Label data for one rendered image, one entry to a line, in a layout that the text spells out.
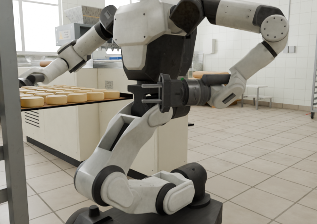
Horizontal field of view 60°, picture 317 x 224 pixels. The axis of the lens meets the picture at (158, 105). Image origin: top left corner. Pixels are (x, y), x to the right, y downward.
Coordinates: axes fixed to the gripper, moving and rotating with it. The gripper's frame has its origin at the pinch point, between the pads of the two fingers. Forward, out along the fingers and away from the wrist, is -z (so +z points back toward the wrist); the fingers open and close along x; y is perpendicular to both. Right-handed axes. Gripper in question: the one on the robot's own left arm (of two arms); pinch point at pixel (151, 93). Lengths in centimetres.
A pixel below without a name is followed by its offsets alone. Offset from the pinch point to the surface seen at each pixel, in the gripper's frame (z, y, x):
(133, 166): 16, -109, -66
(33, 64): -68, -253, 7
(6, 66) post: -35.2, 25.4, 8.7
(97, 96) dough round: -17.3, 8.0, 0.3
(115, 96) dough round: -11.9, 4.8, -0.1
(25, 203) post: -33.7, 24.7, -19.7
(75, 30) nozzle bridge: -22, -140, 34
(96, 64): -6, -151, 8
